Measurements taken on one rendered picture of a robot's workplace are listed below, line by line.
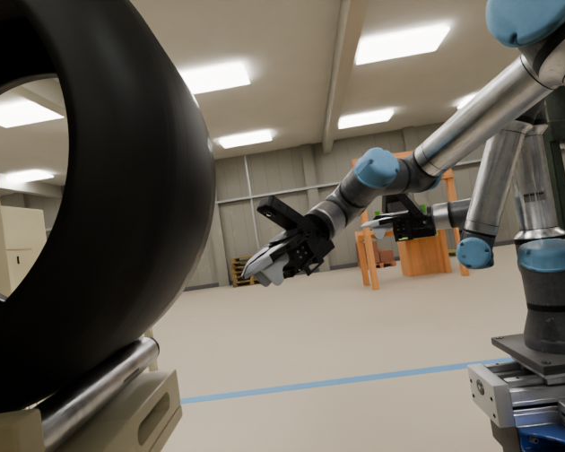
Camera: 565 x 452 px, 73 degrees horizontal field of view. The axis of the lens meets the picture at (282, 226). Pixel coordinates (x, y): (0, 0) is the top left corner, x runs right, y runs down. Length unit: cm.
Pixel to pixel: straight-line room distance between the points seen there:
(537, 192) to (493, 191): 16
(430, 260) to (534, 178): 674
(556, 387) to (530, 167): 51
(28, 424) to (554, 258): 94
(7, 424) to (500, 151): 98
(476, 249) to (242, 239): 1027
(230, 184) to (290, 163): 184
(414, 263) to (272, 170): 522
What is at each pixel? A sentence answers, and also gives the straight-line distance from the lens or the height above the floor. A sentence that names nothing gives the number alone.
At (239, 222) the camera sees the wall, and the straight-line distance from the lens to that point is 1113.
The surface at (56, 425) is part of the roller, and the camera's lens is 45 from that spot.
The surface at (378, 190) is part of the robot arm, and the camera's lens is 77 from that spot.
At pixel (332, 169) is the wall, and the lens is 1112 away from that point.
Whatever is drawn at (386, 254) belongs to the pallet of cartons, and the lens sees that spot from 991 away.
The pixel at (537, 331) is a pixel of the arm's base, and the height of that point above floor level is 76.
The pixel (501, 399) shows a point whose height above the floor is 64.
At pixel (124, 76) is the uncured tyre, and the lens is 44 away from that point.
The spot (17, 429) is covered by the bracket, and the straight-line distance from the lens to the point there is 34.
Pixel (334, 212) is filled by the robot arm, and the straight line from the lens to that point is 78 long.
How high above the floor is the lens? 104
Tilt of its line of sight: 2 degrees up
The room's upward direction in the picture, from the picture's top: 9 degrees counter-clockwise
